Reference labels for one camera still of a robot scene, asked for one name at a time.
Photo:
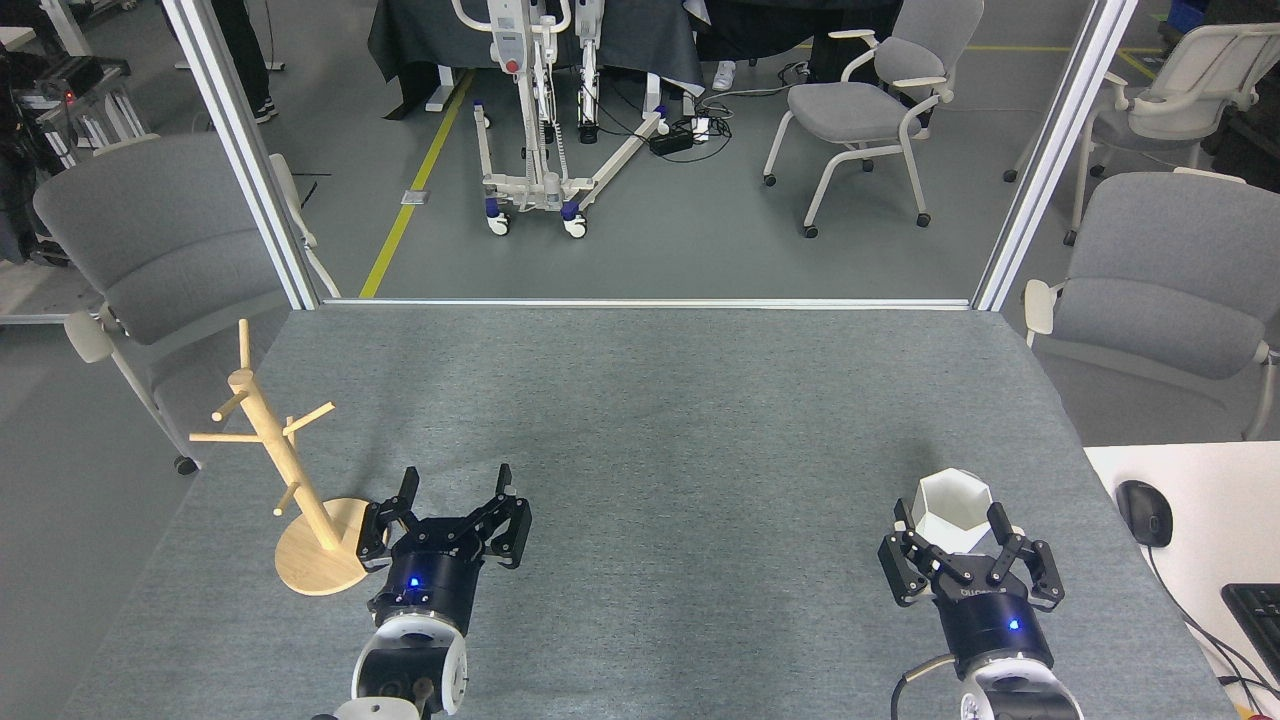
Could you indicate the person's white shoe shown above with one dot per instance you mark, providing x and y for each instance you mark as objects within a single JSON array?
[{"x": 724, "y": 76}]

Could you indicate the metal floor plate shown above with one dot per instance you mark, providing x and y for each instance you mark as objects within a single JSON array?
[{"x": 415, "y": 197}]

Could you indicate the black keyboard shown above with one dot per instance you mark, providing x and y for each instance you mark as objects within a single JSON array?
[{"x": 1258, "y": 620}]

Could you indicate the white desk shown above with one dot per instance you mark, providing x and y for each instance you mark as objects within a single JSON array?
[{"x": 1200, "y": 500}]

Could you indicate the dark equipment rack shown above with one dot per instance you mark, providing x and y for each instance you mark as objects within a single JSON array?
[{"x": 40, "y": 110}]

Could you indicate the black table cloth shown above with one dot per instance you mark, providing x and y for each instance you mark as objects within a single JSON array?
[{"x": 430, "y": 40}]

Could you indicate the black computer mouse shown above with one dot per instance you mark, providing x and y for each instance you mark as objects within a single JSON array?
[{"x": 1145, "y": 512}]

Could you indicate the black power strip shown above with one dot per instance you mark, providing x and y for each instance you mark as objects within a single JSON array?
[{"x": 672, "y": 140}]

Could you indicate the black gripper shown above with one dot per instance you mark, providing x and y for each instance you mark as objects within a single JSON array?
[
  {"x": 430, "y": 575},
  {"x": 995, "y": 630}
]

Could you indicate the grey chair with white frame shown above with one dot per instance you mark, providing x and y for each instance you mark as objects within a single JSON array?
[
  {"x": 1170, "y": 270},
  {"x": 160, "y": 240},
  {"x": 850, "y": 105}
]

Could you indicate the white hexagonal cup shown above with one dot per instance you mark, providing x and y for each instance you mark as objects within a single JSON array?
[{"x": 955, "y": 510}]

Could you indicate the white stand on wheels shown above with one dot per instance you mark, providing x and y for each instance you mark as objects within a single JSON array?
[{"x": 540, "y": 120}]

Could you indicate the white mesh-back chair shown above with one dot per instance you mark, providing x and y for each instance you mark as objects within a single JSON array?
[{"x": 1190, "y": 90}]

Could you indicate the wooden cup rack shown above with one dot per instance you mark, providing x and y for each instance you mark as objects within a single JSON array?
[{"x": 320, "y": 545}]

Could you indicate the silver frame crossbar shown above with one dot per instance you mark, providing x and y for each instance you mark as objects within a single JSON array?
[{"x": 640, "y": 303}]

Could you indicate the person's legs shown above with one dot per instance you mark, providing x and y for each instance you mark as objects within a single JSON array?
[{"x": 245, "y": 60}]

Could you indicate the silver frame post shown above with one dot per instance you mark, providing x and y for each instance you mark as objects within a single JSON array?
[
  {"x": 1050, "y": 160},
  {"x": 245, "y": 150}
]

